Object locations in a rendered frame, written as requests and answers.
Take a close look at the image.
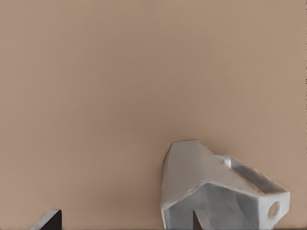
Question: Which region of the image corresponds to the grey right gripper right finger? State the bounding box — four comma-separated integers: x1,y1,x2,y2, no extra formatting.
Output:
193,209,213,230

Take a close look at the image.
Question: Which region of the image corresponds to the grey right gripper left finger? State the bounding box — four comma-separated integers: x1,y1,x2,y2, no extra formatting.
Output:
30,209,63,230

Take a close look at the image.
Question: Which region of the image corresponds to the silver angular metal scoop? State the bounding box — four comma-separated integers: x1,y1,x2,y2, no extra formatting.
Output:
161,138,291,230

